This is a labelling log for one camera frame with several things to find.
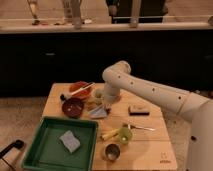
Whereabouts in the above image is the bunch of dark grapes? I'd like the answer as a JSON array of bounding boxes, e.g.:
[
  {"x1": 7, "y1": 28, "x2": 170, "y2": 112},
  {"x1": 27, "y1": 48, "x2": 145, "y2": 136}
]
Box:
[{"x1": 104, "y1": 104, "x2": 111, "y2": 114}]

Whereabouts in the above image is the orange fruit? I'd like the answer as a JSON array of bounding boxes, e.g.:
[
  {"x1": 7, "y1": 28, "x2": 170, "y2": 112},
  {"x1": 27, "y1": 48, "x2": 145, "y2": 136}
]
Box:
[{"x1": 113, "y1": 96, "x2": 121, "y2": 102}]

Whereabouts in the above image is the light green cup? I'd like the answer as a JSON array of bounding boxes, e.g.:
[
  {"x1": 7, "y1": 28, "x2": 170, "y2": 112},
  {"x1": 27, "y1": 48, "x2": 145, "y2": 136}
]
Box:
[{"x1": 118, "y1": 127, "x2": 132, "y2": 144}]

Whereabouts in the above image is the wooden table top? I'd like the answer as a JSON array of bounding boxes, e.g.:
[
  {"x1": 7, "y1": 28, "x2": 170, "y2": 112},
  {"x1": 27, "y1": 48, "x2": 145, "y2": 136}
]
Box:
[{"x1": 41, "y1": 82, "x2": 178, "y2": 171}]

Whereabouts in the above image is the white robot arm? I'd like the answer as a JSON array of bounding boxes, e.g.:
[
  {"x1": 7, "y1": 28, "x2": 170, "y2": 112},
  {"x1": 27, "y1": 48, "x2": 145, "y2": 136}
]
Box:
[{"x1": 102, "y1": 61, "x2": 213, "y2": 171}]

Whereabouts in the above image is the blue grey sponge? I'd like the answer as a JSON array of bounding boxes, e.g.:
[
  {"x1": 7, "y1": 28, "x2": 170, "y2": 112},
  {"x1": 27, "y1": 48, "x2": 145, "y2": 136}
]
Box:
[{"x1": 60, "y1": 131, "x2": 81, "y2": 153}]

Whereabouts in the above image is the black handle object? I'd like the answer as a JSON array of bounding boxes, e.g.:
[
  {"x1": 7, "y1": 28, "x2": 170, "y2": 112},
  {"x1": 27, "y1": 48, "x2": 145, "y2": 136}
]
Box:
[{"x1": 0, "y1": 140, "x2": 24, "y2": 159}]

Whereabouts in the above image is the small metal cup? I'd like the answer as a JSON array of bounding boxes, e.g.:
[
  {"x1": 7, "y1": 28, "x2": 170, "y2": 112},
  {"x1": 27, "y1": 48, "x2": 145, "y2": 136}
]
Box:
[{"x1": 104, "y1": 144, "x2": 120, "y2": 161}]

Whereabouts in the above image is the yellow handled knife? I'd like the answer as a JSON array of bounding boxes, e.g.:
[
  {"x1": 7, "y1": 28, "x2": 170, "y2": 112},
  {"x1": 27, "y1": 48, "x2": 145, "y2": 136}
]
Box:
[{"x1": 101, "y1": 129, "x2": 119, "y2": 141}]

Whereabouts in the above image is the green plastic tray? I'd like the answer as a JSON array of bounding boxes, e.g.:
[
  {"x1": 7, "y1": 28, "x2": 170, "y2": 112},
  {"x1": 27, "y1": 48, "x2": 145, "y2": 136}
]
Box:
[{"x1": 22, "y1": 117, "x2": 98, "y2": 171}]

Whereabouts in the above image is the red orange bowl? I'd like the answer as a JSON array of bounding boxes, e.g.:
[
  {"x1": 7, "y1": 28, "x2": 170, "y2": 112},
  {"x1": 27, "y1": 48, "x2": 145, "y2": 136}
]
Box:
[{"x1": 68, "y1": 81, "x2": 93, "y2": 100}]

